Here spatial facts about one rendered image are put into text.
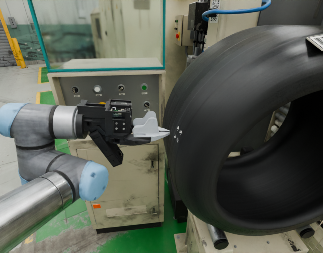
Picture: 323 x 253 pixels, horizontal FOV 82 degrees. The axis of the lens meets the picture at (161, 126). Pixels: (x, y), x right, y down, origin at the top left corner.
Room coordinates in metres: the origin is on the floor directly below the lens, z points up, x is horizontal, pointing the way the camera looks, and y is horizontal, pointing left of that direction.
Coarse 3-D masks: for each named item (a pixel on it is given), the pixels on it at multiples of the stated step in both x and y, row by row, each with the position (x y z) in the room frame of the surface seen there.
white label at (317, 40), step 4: (312, 36) 0.34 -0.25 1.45; (316, 36) 0.34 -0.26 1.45; (320, 36) 0.34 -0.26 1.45; (308, 40) 0.34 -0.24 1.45; (312, 40) 0.33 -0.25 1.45; (316, 40) 0.33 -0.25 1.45; (320, 40) 0.33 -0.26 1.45; (316, 44) 0.32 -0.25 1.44; (320, 44) 0.32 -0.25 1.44; (320, 48) 0.31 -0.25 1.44
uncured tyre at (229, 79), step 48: (240, 48) 0.40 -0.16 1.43; (288, 48) 0.34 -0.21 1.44; (192, 96) 0.38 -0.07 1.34; (240, 96) 0.31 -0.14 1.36; (288, 96) 0.30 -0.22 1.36; (192, 144) 0.31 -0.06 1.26; (288, 144) 0.61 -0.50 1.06; (192, 192) 0.29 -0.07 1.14; (240, 192) 0.50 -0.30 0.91; (288, 192) 0.46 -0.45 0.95
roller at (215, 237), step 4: (208, 224) 0.37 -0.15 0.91; (208, 228) 0.36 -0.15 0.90; (212, 228) 0.35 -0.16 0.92; (216, 228) 0.35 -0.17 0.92; (212, 232) 0.34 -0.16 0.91; (216, 232) 0.33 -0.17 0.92; (220, 232) 0.33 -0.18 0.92; (224, 232) 0.34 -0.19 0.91; (212, 236) 0.33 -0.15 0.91; (216, 236) 0.32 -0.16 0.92; (220, 236) 0.32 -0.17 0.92; (224, 236) 0.32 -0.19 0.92; (212, 240) 0.32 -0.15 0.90; (216, 240) 0.31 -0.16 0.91; (220, 240) 0.31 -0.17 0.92; (224, 240) 0.31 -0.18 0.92; (216, 244) 0.31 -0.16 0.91; (220, 244) 0.30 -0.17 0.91; (224, 244) 0.31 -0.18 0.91; (228, 244) 0.31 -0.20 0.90; (216, 248) 0.30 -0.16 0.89; (220, 248) 0.31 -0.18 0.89; (224, 248) 0.31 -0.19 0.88
